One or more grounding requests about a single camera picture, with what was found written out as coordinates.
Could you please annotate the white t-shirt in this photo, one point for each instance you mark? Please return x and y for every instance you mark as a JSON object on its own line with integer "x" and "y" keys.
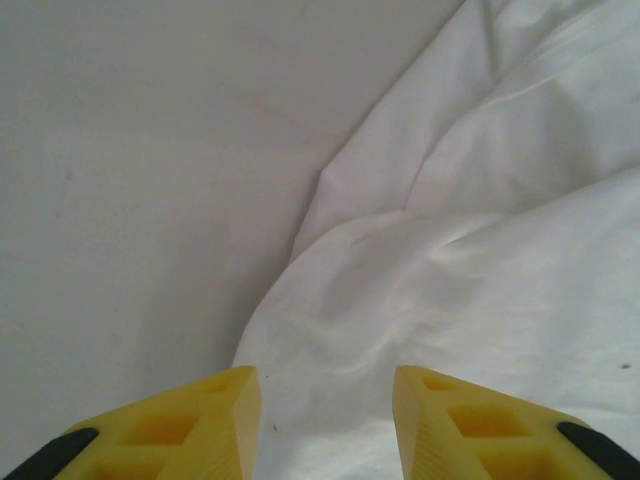
{"x": 450, "y": 250}

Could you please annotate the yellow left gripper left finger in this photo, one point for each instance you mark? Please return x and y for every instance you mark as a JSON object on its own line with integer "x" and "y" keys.
{"x": 175, "y": 440}

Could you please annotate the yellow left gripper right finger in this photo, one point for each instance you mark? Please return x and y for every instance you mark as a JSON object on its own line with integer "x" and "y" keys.
{"x": 475, "y": 440}

